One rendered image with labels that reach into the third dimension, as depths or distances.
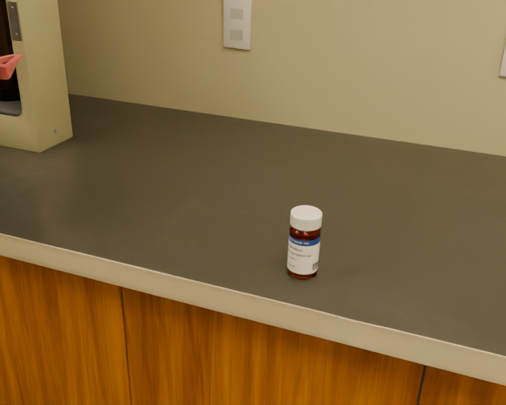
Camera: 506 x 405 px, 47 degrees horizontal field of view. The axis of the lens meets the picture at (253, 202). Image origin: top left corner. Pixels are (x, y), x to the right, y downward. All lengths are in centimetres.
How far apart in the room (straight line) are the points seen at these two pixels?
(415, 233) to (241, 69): 69
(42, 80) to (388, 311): 82
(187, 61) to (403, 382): 99
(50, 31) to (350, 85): 66
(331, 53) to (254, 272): 70
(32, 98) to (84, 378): 55
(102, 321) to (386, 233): 47
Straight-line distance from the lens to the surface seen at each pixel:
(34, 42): 123
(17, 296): 106
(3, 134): 132
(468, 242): 96
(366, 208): 101
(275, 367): 86
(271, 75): 143
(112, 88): 165
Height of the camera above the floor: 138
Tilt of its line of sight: 26 degrees down
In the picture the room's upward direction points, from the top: 2 degrees clockwise
